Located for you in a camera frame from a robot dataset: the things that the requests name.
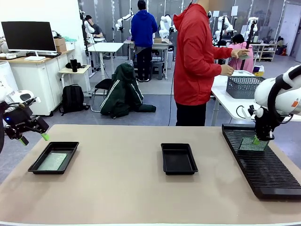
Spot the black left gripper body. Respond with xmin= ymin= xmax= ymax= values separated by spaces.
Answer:
xmin=2 ymin=107 xmax=34 ymax=133

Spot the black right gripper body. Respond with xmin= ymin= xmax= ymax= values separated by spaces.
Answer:
xmin=254 ymin=114 xmax=276 ymax=142

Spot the black ESD tray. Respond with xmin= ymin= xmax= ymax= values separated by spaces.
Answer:
xmin=160 ymin=143 xmax=199 ymax=176
xmin=27 ymin=141 xmax=80 ymax=175

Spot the right forearm in red sleeve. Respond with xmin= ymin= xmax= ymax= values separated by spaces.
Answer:
xmin=202 ymin=62 xmax=223 ymax=77

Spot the left forearm in red sleeve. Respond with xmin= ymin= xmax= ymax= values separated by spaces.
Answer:
xmin=213 ymin=47 xmax=233 ymax=60

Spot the person's right hand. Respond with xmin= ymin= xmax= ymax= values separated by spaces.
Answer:
xmin=220 ymin=65 xmax=235 ymax=77

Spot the person's left hand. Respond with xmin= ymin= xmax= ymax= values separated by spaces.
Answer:
xmin=231 ymin=48 xmax=250 ymax=59

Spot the black slotted board rack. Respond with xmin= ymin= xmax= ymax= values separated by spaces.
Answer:
xmin=222 ymin=123 xmax=301 ymax=201

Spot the black backpack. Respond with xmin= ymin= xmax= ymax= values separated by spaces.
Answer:
xmin=60 ymin=84 xmax=91 ymax=116

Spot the white cylindrical air purifier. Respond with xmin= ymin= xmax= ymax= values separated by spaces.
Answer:
xmin=0 ymin=60 xmax=19 ymax=94

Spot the grey mesh basket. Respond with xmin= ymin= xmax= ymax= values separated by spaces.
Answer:
xmin=226 ymin=75 xmax=265 ymax=99

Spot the white cabinet with wooden top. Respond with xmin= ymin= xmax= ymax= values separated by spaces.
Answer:
xmin=7 ymin=49 xmax=76 ymax=116

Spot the white side table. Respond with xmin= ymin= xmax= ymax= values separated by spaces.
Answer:
xmin=211 ymin=70 xmax=301 ymax=127

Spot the white plastic bin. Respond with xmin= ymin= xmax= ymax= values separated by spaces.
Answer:
xmin=231 ymin=70 xmax=255 ymax=77

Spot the small wooden side table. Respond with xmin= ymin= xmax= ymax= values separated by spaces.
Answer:
xmin=58 ymin=65 xmax=93 ymax=97

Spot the black keyboard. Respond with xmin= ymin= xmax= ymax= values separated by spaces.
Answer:
xmin=25 ymin=52 xmax=62 ymax=58

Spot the black chair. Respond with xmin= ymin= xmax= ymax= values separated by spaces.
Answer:
xmin=91 ymin=78 xmax=113 ymax=113

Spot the wooden shelf unit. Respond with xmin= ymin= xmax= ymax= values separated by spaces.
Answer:
xmin=255 ymin=43 xmax=278 ymax=62

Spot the black tripod pole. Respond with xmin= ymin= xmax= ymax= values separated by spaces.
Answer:
xmin=240 ymin=20 xmax=257 ymax=71

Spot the brown cardboard box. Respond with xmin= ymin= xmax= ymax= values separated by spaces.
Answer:
xmin=53 ymin=37 xmax=67 ymax=53

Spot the computer monitor with white stand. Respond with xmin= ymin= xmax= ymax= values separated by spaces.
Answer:
xmin=1 ymin=21 xmax=57 ymax=61

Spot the dark green striped jacket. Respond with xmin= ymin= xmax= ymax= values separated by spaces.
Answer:
xmin=100 ymin=60 xmax=157 ymax=119

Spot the person in red jacket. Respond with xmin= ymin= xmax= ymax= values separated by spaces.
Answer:
xmin=173 ymin=0 xmax=233 ymax=127

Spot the grey door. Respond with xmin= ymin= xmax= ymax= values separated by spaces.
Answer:
xmin=279 ymin=2 xmax=301 ymax=57

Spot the white background desk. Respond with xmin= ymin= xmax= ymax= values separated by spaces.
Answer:
xmin=87 ymin=42 xmax=125 ymax=71

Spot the seated person in dark shirt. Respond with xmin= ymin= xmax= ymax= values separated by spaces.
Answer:
xmin=85 ymin=14 xmax=104 ymax=40

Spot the grey plastic stool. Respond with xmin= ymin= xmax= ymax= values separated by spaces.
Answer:
xmin=150 ymin=61 xmax=165 ymax=81

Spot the person in blue hoodie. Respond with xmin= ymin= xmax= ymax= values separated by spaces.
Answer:
xmin=130 ymin=0 xmax=158 ymax=83

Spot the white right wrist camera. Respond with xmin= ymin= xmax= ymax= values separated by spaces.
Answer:
xmin=242 ymin=105 xmax=264 ymax=120

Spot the black left arm cable sleeve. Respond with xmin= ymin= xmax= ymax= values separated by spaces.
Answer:
xmin=0 ymin=101 xmax=8 ymax=153

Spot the black arm cable sleeve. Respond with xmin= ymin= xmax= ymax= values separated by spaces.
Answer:
xmin=0 ymin=101 xmax=8 ymax=153
xmin=267 ymin=67 xmax=301 ymax=123

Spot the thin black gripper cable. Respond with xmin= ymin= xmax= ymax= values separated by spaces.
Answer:
xmin=236 ymin=105 xmax=250 ymax=120

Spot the black right arm cable sleeve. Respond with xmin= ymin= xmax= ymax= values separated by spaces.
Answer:
xmin=267 ymin=67 xmax=301 ymax=123

